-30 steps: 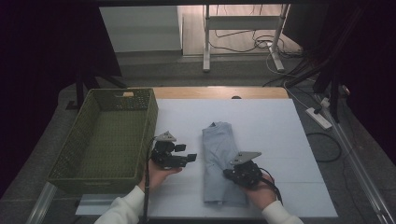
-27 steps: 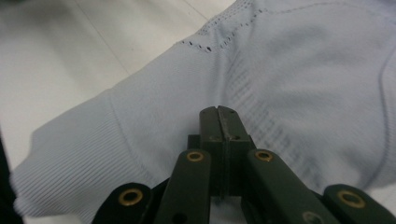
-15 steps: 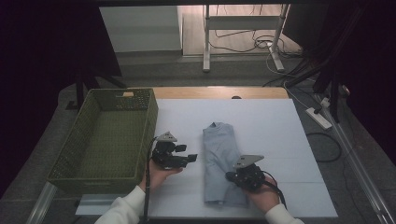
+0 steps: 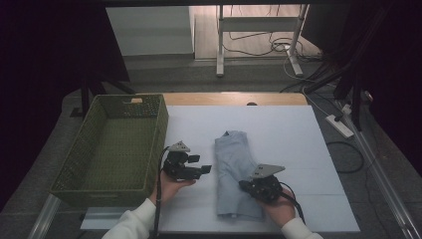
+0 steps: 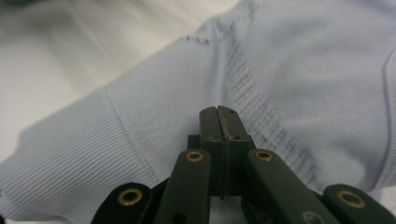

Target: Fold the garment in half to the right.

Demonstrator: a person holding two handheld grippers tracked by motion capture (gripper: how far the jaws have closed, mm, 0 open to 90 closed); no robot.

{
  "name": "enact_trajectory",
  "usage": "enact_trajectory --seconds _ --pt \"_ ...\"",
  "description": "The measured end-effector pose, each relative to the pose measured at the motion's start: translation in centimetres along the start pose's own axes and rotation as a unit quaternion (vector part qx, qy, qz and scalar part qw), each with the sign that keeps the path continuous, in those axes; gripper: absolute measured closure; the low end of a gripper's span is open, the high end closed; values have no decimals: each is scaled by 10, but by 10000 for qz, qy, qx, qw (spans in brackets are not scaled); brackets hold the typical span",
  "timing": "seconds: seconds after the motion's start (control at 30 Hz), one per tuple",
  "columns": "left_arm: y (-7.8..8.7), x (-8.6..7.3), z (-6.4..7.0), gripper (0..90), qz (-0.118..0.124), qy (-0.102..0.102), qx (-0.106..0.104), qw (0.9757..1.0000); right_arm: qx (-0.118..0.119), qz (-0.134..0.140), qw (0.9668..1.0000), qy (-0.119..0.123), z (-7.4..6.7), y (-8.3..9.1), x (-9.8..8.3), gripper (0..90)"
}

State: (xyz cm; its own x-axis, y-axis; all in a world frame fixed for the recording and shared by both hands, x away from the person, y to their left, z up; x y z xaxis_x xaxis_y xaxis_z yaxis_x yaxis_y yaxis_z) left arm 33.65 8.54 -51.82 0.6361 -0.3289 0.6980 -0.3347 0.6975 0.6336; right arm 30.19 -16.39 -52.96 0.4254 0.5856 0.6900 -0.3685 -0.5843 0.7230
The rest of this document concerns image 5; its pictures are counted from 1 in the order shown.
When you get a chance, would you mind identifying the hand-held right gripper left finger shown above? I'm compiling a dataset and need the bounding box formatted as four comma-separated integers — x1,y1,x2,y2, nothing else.
186,105,227,200

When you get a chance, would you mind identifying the light blue knit tank top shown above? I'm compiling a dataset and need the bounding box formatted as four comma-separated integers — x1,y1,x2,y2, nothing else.
0,0,396,224

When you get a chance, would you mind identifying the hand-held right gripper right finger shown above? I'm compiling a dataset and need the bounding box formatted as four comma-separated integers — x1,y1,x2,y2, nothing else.
218,105,256,198

